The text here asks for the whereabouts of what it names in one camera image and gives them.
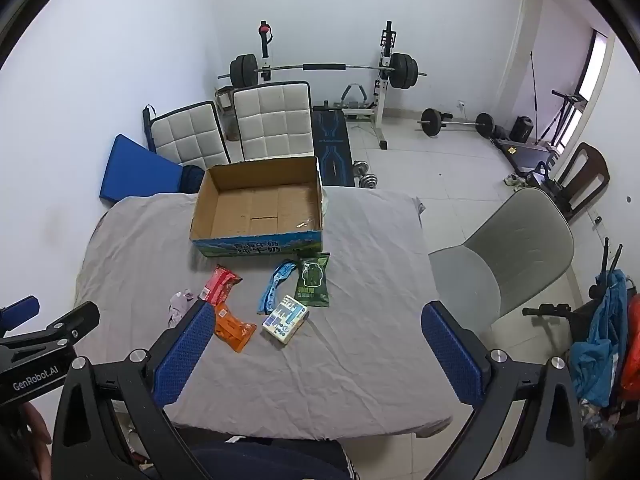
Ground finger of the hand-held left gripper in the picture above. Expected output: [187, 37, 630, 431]
[0, 296, 41, 334]
[0, 302, 101, 361]

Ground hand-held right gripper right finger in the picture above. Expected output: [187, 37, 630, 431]
[421, 301, 587, 480]

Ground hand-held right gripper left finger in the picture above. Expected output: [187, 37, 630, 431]
[51, 300, 217, 480]

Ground purple cloth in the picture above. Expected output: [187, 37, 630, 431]
[167, 289, 198, 328]

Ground orange snack packet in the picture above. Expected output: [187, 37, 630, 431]
[214, 301, 258, 353]

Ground red snack packet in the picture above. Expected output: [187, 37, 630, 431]
[201, 265, 244, 306]

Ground white blue tissue pack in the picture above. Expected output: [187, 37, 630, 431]
[261, 295, 310, 346]

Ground long blue packet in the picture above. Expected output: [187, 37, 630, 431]
[256, 258, 301, 316]

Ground green wet wipes packet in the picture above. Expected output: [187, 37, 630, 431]
[292, 252, 332, 309]

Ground cardboard box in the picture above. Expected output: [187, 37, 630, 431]
[189, 156, 326, 259]

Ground person's left hand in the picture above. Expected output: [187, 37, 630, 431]
[19, 402, 54, 480]

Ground grey bed sheet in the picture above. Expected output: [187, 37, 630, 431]
[75, 187, 456, 441]

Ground grey plastic chair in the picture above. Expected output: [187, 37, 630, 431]
[428, 187, 575, 333]

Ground person's dark pants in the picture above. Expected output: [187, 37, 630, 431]
[170, 437, 361, 480]

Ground blue jacket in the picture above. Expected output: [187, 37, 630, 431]
[570, 270, 631, 408]

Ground blue foam mat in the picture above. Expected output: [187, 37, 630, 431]
[99, 134, 186, 204]

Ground dark blue bag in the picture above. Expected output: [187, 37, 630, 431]
[180, 164, 207, 193]

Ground orange bag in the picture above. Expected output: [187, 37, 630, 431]
[620, 292, 640, 401]

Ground black rods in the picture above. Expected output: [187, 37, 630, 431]
[589, 237, 626, 301]

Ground dark blue rolled rod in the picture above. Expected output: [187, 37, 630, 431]
[142, 105, 158, 153]

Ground black treadmill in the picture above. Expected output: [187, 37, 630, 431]
[492, 90, 588, 176]

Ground white padded chair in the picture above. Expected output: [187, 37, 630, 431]
[232, 81, 316, 163]
[150, 101, 232, 170]

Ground brown wooden chair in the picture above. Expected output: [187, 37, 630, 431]
[542, 141, 611, 223]

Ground short black barbell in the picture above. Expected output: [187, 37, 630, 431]
[417, 108, 496, 138]

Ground black speaker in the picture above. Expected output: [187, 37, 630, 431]
[510, 116, 536, 142]

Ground black blue workout bench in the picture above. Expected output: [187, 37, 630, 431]
[311, 105, 353, 187]

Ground white weight rack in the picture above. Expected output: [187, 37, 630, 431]
[257, 20, 401, 151]

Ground thin black pole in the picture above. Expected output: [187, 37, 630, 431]
[530, 51, 542, 126]

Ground long black barbell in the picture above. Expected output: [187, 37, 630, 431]
[217, 52, 428, 92]

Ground bright window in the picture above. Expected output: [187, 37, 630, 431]
[580, 30, 616, 106]

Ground black handlebar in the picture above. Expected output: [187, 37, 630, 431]
[522, 302, 573, 318]

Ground grey sit-up frame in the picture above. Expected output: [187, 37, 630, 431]
[341, 82, 376, 121]

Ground cream door frame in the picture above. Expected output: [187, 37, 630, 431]
[507, 0, 618, 126]

